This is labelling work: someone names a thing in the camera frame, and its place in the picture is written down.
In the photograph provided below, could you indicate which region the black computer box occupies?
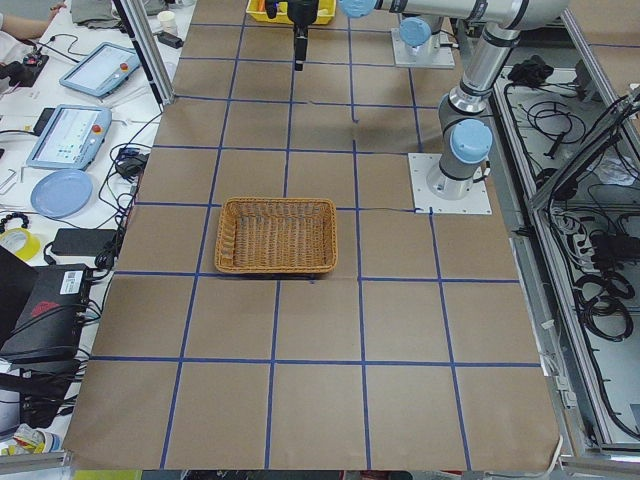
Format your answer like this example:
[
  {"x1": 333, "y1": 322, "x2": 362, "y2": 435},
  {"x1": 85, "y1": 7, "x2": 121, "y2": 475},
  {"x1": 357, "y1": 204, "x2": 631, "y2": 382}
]
[{"x1": 1, "y1": 248, "x2": 90, "y2": 364}]

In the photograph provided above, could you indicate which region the light blue plate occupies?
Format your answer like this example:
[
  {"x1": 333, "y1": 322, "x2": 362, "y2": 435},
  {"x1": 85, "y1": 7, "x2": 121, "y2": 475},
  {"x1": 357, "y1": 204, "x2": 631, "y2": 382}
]
[{"x1": 30, "y1": 170, "x2": 93, "y2": 219}]

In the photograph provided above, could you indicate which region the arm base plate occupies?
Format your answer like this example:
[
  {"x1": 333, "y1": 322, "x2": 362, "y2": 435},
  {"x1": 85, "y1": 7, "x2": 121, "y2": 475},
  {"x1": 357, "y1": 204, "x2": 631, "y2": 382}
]
[
  {"x1": 391, "y1": 28, "x2": 455, "y2": 69},
  {"x1": 408, "y1": 153, "x2": 492, "y2": 215}
]

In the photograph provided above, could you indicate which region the white paper cup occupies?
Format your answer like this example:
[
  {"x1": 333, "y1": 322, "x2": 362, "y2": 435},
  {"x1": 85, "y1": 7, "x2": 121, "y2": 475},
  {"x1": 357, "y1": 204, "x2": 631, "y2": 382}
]
[{"x1": 157, "y1": 10, "x2": 178, "y2": 36}]

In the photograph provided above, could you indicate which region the black power adapter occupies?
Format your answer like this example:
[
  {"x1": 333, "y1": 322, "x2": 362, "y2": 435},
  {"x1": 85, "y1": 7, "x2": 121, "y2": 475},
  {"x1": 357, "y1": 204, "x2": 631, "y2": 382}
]
[{"x1": 50, "y1": 228, "x2": 116, "y2": 257}]

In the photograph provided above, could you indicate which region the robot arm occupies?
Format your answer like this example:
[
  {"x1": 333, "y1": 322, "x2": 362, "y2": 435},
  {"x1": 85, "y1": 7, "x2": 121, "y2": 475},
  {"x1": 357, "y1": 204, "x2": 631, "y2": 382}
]
[
  {"x1": 338, "y1": 0, "x2": 569, "y2": 200},
  {"x1": 249, "y1": 1, "x2": 455, "y2": 71}
]

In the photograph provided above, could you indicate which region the brown wicker basket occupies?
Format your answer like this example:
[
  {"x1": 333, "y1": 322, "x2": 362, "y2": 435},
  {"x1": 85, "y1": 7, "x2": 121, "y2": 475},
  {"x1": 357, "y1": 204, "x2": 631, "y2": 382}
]
[{"x1": 214, "y1": 197, "x2": 338, "y2": 274}]

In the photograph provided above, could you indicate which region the yellow plastic basket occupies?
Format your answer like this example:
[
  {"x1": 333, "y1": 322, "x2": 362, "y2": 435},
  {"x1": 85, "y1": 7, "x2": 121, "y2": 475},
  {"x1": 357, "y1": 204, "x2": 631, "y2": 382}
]
[{"x1": 245, "y1": 0, "x2": 338, "y2": 26}]

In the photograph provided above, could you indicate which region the aluminium side rail frame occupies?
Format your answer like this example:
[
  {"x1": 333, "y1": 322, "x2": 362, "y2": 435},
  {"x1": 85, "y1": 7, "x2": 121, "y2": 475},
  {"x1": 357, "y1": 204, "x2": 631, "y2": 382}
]
[{"x1": 493, "y1": 1, "x2": 639, "y2": 461}]

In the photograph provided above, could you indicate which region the aluminium frame post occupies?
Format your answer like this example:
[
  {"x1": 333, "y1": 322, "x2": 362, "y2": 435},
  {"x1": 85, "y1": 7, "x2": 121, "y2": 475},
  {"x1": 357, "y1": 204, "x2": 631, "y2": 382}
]
[{"x1": 113, "y1": 0, "x2": 175, "y2": 106}]

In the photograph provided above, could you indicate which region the teach pendant tablet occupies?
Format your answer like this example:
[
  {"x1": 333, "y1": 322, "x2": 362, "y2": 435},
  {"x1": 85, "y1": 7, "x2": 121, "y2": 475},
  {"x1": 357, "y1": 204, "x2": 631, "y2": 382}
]
[
  {"x1": 59, "y1": 42, "x2": 141, "y2": 98},
  {"x1": 26, "y1": 104, "x2": 112, "y2": 170}
]

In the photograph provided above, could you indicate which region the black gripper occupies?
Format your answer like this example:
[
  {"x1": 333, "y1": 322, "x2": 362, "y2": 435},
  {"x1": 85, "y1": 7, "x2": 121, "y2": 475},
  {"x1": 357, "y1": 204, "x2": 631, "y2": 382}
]
[{"x1": 264, "y1": 0, "x2": 317, "y2": 72}]

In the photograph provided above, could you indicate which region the far teach pendant tablet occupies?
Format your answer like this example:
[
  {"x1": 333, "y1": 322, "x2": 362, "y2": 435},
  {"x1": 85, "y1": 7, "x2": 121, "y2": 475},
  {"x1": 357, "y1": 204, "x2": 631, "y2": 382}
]
[{"x1": 59, "y1": 42, "x2": 141, "y2": 98}]

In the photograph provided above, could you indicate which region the yellow tape roll on desk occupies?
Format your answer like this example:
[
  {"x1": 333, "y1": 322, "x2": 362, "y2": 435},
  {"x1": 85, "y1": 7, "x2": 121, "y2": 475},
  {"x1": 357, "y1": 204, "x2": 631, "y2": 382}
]
[{"x1": 1, "y1": 228, "x2": 41, "y2": 261}]

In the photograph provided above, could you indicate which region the black bead bracelet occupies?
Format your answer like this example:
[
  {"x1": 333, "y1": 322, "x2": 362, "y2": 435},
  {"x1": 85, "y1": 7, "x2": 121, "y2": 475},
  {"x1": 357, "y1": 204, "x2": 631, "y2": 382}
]
[{"x1": 0, "y1": 211, "x2": 32, "y2": 234}]

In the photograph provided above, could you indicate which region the near teach pendant tablet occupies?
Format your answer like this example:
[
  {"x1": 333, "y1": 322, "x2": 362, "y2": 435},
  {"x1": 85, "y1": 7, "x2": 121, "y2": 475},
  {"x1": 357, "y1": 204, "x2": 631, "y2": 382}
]
[{"x1": 26, "y1": 104, "x2": 112, "y2": 170}]

